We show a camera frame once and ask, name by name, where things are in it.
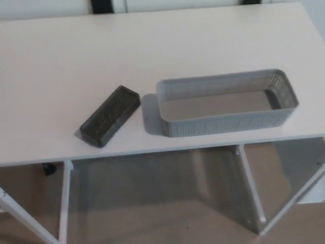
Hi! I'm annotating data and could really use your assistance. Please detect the dark felt board eraser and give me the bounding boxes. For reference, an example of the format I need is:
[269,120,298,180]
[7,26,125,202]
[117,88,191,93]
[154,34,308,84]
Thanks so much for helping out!
[80,85,142,148]

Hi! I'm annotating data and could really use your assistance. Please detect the grey perforated plastic basket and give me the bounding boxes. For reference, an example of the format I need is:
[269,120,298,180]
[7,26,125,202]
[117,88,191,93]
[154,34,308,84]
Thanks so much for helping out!
[155,68,300,138]

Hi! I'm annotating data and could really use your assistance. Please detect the white cabinet door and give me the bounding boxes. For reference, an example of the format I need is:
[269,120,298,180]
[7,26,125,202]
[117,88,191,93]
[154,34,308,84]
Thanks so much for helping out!
[125,0,325,13]
[0,0,126,21]

